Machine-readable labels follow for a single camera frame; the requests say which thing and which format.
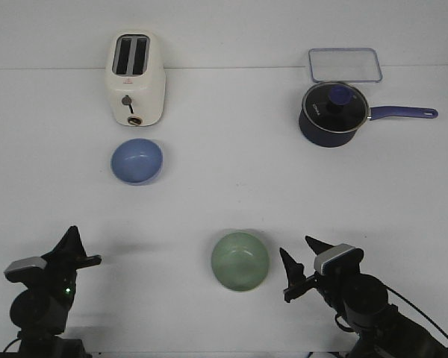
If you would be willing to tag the glass pot lid blue knob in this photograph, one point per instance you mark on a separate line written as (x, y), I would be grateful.
(335, 107)

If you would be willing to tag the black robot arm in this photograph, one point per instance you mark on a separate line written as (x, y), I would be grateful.
(41, 311)
(360, 302)

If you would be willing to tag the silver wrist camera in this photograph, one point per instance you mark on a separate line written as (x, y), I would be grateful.
(28, 270)
(337, 257)

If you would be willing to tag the green bowl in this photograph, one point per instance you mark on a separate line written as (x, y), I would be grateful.
(240, 261)

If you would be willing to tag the blue bowl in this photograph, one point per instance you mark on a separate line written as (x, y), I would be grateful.
(137, 162)

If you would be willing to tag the white two-slot toaster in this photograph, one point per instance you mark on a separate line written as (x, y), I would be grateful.
(135, 79)

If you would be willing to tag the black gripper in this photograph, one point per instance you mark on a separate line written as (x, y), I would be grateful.
(57, 270)
(329, 287)

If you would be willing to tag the dark blue saucepan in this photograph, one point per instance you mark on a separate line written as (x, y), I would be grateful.
(332, 140)

